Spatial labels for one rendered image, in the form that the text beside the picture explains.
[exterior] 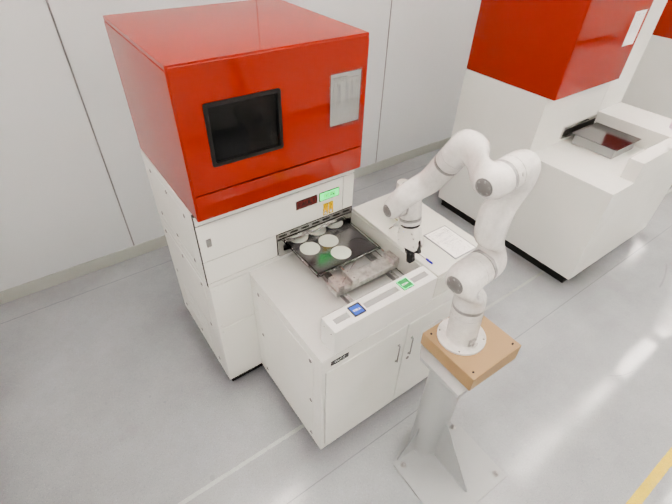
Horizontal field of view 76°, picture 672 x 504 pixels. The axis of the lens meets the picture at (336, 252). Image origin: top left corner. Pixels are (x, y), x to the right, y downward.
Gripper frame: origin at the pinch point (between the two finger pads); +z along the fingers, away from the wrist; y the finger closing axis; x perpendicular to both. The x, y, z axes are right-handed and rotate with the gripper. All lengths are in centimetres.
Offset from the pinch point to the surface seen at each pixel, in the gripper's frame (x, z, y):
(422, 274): 11.0, 15.4, -4.2
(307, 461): -53, 110, -21
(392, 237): 16.3, 9.1, -29.8
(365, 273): -4.1, 18.6, -25.8
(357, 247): 2.8, 13.6, -40.3
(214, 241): -59, -8, -58
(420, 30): 201, -60, -199
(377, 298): -14.8, 15.4, -4.1
